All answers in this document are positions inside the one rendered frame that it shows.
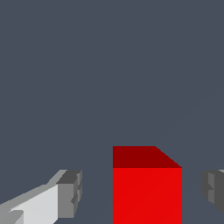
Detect red cube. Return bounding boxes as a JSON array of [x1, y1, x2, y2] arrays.
[[112, 145, 183, 224]]

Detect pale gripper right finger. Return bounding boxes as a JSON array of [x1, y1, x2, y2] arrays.
[[199, 169, 224, 215]]

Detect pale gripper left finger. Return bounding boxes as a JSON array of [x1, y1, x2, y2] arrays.
[[0, 169, 83, 224]]

